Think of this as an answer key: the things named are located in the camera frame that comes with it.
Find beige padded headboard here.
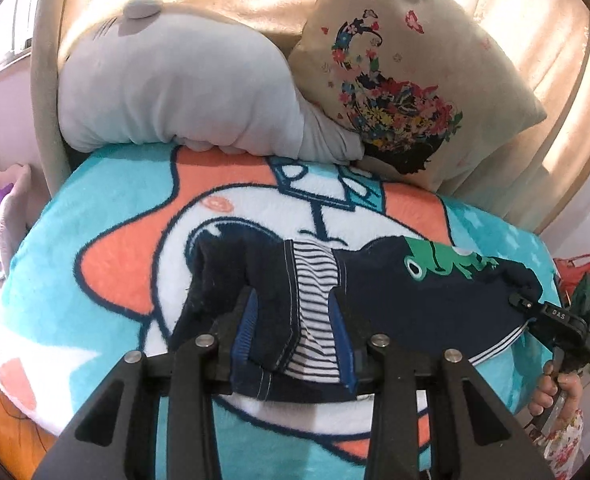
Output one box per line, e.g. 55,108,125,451
29,0,78,196

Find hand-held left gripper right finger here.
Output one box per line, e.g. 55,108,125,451
329,290,548,480

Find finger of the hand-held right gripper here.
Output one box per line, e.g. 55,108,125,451
509,294,546,317

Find beige floral print pillow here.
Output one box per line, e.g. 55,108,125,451
287,0,548,192

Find grey seal plush toy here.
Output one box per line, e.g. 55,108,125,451
57,0,366,164

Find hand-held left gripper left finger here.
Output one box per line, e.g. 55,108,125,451
34,287,260,480

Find person's floral garment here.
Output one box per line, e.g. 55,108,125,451
529,406,586,467

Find printed teal fleece blanket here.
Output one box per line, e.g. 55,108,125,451
0,142,572,480

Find beige curtain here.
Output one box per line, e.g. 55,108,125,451
57,0,590,241

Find navy frog print pants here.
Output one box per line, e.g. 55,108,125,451
167,234,546,404

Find person's right hand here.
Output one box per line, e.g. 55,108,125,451
530,371,584,423

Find red bag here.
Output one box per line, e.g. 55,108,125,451
554,251,590,292

